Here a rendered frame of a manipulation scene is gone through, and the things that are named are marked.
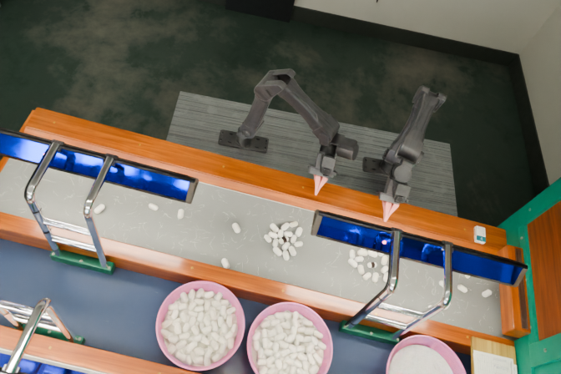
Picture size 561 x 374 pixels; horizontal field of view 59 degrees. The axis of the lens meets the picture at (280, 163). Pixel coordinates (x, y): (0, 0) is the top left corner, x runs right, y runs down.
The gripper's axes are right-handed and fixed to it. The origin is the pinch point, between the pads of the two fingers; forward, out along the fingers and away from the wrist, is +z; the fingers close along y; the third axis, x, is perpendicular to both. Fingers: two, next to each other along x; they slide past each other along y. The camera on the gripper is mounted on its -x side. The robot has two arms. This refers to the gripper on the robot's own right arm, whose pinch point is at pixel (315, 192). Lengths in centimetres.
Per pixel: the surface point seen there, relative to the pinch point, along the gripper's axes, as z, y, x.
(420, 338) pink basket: 34, 43, -21
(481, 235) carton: 0, 64, 4
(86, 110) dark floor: 4, -122, 104
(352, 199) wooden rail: 0.2, 14.7, 6.8
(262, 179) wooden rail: 1.3, -19.5, 5.8
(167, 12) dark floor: -67, -106, 164
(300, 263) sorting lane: 23.4, 0.2, -9.7
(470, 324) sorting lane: 28, 61, -14
